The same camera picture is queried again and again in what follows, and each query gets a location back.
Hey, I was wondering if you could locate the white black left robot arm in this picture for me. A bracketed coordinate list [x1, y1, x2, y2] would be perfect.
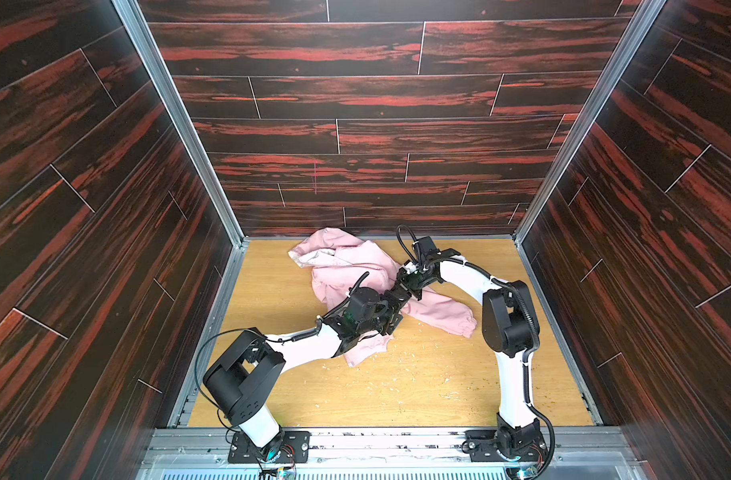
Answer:
[202, 286, 411, 456]

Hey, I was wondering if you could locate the aluminium frame rail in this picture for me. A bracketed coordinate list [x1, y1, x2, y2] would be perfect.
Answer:
[513, 1, 665, 426]
[112, 0, 250, 429]

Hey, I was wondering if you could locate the aluminium frame rail right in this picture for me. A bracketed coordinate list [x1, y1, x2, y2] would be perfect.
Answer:
[513, 1, 665, 426]

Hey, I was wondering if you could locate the pink zip-up jacket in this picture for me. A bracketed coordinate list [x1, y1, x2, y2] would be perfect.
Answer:
[289, 228, 477, 367]

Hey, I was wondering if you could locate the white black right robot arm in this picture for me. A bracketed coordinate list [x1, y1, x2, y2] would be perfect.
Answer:
[397, 256, 555, 472]

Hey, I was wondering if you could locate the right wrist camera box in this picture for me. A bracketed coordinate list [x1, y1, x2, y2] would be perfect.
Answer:
[411, 236, 459, 269]

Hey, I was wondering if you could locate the aluminium frame rail left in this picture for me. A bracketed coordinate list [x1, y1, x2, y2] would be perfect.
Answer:
[112, 0, 250, 429]

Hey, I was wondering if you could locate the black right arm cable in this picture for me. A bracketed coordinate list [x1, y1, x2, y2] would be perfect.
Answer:
[394, 224, 421, 265]

